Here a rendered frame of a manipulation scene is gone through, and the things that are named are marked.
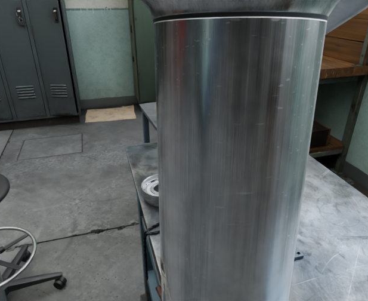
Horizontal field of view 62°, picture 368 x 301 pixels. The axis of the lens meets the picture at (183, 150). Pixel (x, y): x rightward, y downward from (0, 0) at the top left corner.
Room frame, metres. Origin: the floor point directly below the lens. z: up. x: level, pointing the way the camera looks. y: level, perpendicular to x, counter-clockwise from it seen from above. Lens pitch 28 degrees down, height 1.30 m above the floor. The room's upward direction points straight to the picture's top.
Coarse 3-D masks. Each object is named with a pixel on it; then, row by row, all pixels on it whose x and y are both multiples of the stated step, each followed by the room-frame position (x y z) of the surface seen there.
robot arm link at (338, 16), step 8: (344, 0) 0.31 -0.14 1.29; (352, 0) 0.30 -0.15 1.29; (360, 0) 0.30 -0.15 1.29; (336, 8) 0.32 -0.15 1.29; (344, 8) 0.32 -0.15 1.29; (352, 8) 0.31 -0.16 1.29; (360, 8) 0.32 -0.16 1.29; (336, 16) 0.33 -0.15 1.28; (344, 16) 0.33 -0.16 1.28; (352, 16) 0.34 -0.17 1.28; (328, 24) 0.36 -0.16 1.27; (336, 24) 0.36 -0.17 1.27; (328, 32) 0.40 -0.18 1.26
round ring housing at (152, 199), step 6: (156, 174) 0.74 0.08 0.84; (144, 180) 0.71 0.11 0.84; (150, 180) 0.72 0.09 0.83; (156, 180) 0.73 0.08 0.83; (144, 186) 0.69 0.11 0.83; (156, 186) 0.70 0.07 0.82; (144, 192) 0.65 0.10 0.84; (156, 192) 0.67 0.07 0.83; (144, 198) 0.66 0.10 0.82; (150, 198) 0.64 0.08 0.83; (156, 198) 0.64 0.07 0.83; (150, 204) 0.65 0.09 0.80; (156, 204) 0.64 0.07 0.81
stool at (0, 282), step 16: (0, 176) 1.08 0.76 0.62; (0, 192) 0.97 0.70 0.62; (16, 240) 1.08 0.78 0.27; (32, 240) 1.07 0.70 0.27; (16, 256) 1.15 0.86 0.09; (32, 256) 0.97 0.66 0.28; (0, 272) 0.98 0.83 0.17; (16, 272) 0.88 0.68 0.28; (0, 288) 0.95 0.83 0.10; (16, 288) 0.97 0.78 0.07
